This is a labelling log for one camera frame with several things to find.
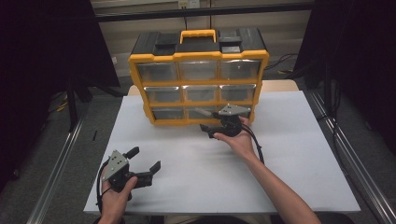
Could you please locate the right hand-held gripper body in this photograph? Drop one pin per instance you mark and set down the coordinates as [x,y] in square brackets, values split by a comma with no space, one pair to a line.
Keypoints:
[230,123]

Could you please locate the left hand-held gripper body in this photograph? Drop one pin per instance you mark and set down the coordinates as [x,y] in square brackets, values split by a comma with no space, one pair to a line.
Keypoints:
[120,174]

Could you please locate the clear plastic drawer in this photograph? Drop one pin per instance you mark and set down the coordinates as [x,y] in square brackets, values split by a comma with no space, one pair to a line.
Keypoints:
[193,113]

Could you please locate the yellow black drawer organizer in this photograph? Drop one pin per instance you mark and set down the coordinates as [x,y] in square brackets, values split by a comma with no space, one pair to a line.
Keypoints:
[199,49]

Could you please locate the person's right hand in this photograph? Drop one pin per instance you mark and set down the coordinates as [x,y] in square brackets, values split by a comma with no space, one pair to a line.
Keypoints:
[238,143]

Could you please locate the person's left hand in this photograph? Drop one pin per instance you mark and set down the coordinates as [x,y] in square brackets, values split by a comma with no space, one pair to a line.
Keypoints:
[115,202]

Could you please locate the small black floor object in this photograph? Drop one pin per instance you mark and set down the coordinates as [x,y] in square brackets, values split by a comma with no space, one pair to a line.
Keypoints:
[94,135]

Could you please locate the white table sheet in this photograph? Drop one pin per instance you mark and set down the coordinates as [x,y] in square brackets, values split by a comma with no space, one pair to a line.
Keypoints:
[218,186]

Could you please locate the wooden table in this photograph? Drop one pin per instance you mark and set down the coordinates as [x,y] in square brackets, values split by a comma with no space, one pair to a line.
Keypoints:
[280,84]

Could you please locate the grid of clear drawers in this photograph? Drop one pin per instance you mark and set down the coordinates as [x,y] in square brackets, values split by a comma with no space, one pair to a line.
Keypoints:
[162,72]

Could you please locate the black metal stand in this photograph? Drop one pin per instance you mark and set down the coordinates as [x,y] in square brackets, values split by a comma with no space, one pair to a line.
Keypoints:
[72,102]

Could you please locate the black horizontal bar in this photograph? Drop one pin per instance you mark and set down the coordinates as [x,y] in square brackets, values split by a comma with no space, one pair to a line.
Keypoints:
[249,10]

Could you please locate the black curtain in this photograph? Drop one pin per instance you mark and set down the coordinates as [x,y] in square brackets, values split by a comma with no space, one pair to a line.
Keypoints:
[361,56]
[37,62]

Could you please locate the aluminium floor rail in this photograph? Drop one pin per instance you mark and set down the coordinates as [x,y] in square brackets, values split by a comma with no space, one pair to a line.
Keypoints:
[53,180]
[351,161]

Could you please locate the white wall socket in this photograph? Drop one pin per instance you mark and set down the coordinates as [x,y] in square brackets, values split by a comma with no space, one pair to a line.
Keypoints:
[189,3]

